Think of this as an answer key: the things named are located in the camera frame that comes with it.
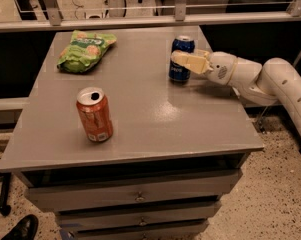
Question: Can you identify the blue pepsi can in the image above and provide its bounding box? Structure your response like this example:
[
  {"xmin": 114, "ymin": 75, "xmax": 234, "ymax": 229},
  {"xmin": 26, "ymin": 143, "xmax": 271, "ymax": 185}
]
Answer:
[{"xmin": 169, "ymin": 35, "xmax": 195, "ymax": 82}]

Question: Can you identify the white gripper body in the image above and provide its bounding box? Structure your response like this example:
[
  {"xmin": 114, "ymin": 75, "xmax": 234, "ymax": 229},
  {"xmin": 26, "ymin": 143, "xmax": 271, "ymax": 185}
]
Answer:
[{"xmin": 205, "ymin": 52, "xmax": 237, "ymax": 85}]

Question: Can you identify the black leather shoe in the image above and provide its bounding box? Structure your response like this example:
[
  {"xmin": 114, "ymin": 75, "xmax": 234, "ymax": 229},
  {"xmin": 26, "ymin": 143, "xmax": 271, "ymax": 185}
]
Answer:
[{"xmin": 1, "ymin": 214, "xmax": 39, "ymax": 240}]

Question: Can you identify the orange soda can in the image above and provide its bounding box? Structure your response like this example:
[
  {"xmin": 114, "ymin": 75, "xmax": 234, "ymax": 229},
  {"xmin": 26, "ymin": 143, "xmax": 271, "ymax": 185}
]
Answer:
[{"xmin": 76, "ymin": 87, "xmax": 113, "ymax": 142}]

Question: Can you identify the metal guard rail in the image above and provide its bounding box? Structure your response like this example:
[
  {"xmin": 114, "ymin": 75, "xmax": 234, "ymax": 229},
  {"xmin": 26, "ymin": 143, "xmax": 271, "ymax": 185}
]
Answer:
[{"xmin": 0, "ymin": 0, "xmax": 301, "ymax": 32}]

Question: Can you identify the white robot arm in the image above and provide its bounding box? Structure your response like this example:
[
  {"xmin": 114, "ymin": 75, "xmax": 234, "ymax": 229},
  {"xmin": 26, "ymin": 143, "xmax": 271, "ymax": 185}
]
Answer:
[{"xmin": 171, "ymin": 49, "xmax": 301, "ymax": 136}]

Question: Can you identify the grey drawer cabinet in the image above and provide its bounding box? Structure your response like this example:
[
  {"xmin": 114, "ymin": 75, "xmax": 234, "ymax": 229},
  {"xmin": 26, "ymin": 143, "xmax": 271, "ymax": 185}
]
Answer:
[{"xmin": 0, "ymin": 27, "xmax": 263, "ymax": 240}]

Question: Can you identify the black stand leg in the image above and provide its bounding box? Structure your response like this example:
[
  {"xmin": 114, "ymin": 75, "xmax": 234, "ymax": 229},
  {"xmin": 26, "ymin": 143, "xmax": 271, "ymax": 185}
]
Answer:
[{"xmin": 0, "ymin": 172, "xmax": 11, "ymax": 216}]

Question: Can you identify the green chip bag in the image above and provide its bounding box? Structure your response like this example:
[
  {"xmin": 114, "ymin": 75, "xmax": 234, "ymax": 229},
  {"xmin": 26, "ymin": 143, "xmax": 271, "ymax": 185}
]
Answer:
[{"xmin": 57, "ymin": 30, "xmax": 117, "ymax": 74}]

